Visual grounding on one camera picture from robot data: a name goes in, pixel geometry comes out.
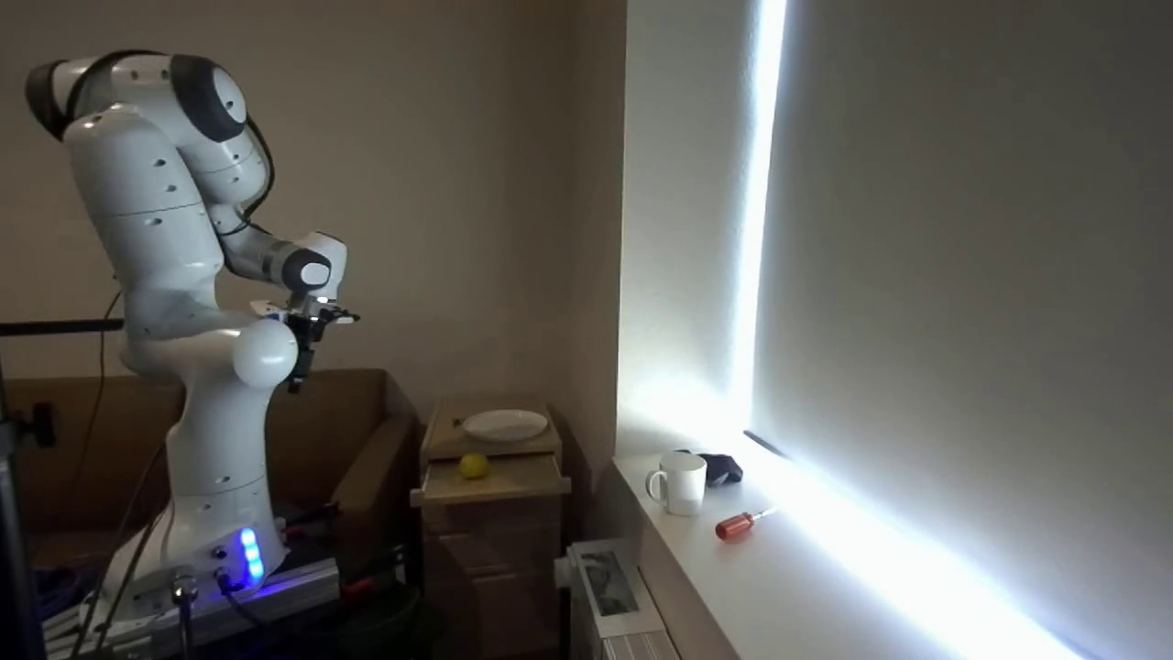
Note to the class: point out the black horizontal bar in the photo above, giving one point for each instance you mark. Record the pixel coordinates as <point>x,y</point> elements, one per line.
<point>60,327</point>

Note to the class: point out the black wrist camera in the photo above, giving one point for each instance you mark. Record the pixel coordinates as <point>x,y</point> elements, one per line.
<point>338,317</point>

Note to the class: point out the yellow lemon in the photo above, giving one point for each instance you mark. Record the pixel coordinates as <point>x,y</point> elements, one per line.
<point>473,466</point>

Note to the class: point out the brown sofa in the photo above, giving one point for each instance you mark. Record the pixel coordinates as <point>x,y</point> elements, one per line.
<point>352,441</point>

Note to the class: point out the grey robot mounting base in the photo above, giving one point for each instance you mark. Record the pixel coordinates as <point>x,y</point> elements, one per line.
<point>134,609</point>

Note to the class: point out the dark small object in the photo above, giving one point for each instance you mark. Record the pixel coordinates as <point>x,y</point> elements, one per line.
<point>725,472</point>

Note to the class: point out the white windowsill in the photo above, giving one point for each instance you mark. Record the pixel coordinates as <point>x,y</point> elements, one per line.
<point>781,588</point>

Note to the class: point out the white round plate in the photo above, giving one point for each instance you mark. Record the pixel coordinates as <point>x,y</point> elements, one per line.
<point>503,428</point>

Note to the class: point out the white mug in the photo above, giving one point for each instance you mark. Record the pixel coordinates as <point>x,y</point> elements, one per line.
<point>684,483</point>

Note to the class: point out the white window roller blind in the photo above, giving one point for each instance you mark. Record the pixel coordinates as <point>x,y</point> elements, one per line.
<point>977,282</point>

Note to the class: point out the white radiator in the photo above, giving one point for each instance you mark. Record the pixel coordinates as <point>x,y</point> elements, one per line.
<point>610,608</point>

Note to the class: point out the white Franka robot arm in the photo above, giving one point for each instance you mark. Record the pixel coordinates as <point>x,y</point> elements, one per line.
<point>159,184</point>

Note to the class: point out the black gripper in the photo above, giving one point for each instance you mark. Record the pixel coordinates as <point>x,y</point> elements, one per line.
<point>306,331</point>

